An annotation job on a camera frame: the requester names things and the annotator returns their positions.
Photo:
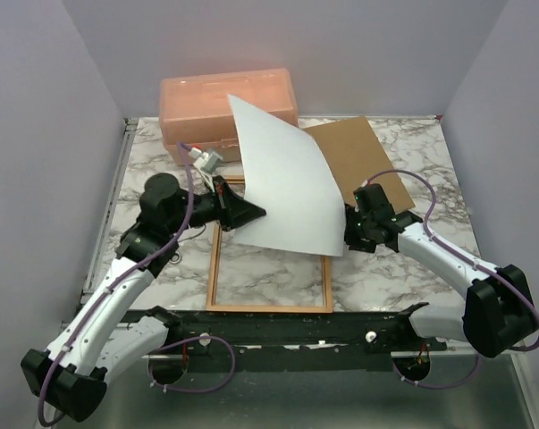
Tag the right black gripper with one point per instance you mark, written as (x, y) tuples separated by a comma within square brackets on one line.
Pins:
[(361, 245)]

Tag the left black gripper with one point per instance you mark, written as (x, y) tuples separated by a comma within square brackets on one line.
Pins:
[(231, 210)]

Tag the landscape photo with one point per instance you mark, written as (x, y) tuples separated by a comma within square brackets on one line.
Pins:
[(286, 174)]

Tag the brown fibreboard backing board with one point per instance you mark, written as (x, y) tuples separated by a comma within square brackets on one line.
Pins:
[(353, 154)]

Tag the orange wooden picture frame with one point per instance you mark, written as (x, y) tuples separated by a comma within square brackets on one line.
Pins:
[(212, 306)]

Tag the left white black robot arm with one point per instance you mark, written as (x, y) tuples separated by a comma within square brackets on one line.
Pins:
[(73, 372)]

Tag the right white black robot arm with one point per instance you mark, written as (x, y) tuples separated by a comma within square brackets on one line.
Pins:
[(497, 310)]

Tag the silver combination wrench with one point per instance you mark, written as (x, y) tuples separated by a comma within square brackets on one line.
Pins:
[(176, 258)]

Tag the translucent orange plastic toolbox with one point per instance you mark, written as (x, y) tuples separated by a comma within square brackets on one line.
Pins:
[(196, 111)]

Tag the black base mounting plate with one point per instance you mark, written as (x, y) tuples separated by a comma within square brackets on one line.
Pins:
[(279, 342)]

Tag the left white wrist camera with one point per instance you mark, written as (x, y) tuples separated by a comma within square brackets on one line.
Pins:
[(205, 162)]

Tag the aluminium extrusion rail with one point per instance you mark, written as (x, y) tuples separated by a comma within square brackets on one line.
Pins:
[(452, 346)]

